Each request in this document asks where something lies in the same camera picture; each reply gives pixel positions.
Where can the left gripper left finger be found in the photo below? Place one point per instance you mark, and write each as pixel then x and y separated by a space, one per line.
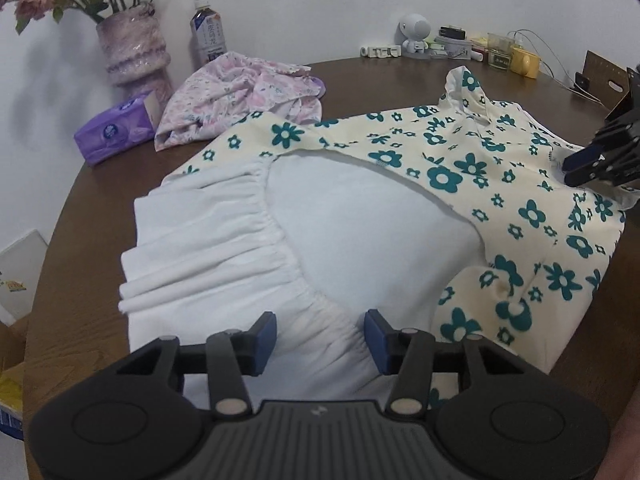
pixel 230 356

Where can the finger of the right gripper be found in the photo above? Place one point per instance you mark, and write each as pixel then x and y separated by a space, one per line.
pixel 586 159
pixel 596 173

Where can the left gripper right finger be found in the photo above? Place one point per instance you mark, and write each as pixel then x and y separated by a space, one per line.
pixel 406 354

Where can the cream green floral dress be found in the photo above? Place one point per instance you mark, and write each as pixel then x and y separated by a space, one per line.
pixel 453 218

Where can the brown cardboard stand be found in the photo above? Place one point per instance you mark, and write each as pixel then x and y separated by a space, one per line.
pixel 608 82

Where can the black phone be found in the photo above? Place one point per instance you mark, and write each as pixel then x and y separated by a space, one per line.
pixel 581 83

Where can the yellow mug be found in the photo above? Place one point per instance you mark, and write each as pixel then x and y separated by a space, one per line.
pixel 524 63

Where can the glass cup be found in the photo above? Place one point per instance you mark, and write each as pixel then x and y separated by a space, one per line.
pixel 499 49

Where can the white tin box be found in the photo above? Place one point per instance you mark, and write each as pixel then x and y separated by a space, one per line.
pixel 456 49

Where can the black charger block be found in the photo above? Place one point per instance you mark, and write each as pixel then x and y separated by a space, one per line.
pixel 451 32

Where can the green white small boxes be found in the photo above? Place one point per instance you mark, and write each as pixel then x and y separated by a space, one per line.
pixel 437 51

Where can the white astronaut figurine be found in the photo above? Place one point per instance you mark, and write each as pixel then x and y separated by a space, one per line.
pixel 414 29

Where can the white cardboard box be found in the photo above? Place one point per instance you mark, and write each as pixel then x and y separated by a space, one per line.
pixel 21 265

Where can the white power strip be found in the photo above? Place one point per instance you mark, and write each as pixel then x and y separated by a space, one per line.
pixel 392 51

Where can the purple tissue pack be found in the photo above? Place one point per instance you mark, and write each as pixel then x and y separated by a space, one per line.
pixel 119 128

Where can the pink floral garment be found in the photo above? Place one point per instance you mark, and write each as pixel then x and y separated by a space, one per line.
pixel 233 87

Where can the pink purple vase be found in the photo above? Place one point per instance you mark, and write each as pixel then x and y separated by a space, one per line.
pixel 135 52

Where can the plastic drink bottle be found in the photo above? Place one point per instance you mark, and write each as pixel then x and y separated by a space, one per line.
pixel 208 33

